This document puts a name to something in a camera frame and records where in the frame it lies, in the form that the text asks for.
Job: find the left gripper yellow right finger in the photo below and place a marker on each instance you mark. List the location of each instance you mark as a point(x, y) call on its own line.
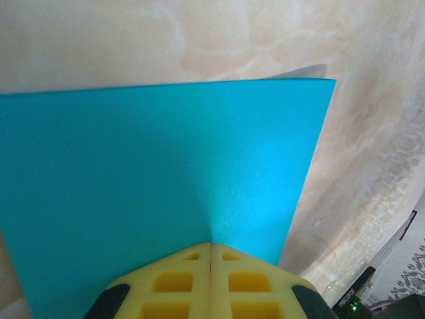
point(222, 282)

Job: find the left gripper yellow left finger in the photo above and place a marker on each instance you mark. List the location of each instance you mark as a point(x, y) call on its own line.
point(199, 282)

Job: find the blue paper sheet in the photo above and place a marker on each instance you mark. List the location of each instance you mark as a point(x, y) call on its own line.
point(133, 166)

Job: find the aluminium table side rail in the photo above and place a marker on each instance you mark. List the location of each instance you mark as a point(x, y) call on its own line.
point(406, 226)

